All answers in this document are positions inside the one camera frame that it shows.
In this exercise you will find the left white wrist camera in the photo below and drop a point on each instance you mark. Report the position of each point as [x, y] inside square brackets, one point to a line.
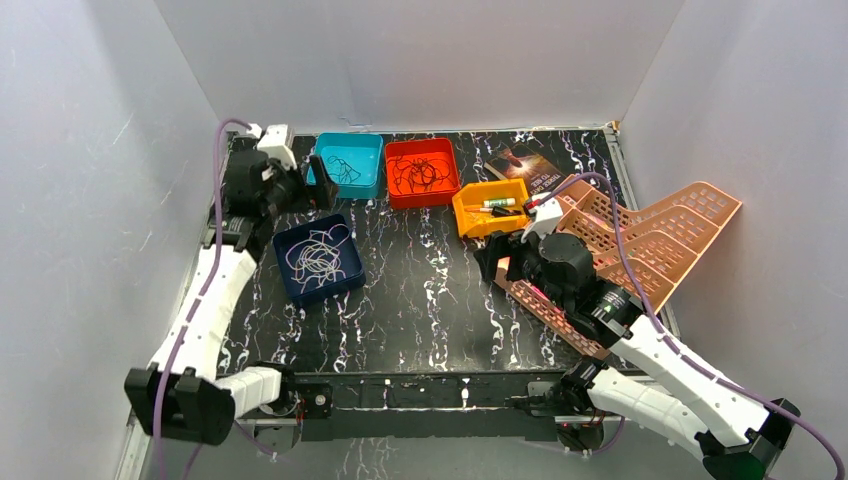
[275, 141]

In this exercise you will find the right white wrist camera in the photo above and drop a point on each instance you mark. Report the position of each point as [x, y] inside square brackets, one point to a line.
[545, 216]

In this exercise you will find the navy blue plastic box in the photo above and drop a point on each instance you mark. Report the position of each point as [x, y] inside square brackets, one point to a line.
[318, 260]

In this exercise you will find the red plastic box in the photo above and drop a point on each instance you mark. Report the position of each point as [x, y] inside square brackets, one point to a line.
[421, 173]

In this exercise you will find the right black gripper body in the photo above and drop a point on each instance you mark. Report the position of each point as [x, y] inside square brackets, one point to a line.
[525, 263]

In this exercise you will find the pink tiered file rack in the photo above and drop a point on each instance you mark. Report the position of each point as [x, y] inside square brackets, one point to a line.
[663, 242]

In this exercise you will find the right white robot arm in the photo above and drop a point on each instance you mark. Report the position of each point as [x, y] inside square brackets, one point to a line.
[732, 436]

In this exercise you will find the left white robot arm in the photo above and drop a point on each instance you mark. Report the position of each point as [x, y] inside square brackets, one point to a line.
[180, 395]

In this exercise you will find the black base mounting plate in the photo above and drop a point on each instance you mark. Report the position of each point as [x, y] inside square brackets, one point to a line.
[524, 405]

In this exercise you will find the black clip in bin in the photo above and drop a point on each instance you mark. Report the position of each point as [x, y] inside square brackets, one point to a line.
[502, 212]

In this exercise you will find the green white marker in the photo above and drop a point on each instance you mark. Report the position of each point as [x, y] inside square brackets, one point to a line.
[499, 202]

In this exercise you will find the yellow parts bin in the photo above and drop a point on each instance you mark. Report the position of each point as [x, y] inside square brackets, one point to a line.
[481, 225]

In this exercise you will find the teal plastic box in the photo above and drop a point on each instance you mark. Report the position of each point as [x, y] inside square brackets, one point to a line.
[354, 162]

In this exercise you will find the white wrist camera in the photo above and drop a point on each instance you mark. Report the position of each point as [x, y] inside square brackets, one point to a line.
[275, 141]
[545, 216]

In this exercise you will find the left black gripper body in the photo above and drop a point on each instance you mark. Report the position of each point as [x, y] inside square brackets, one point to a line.
[308, 188]

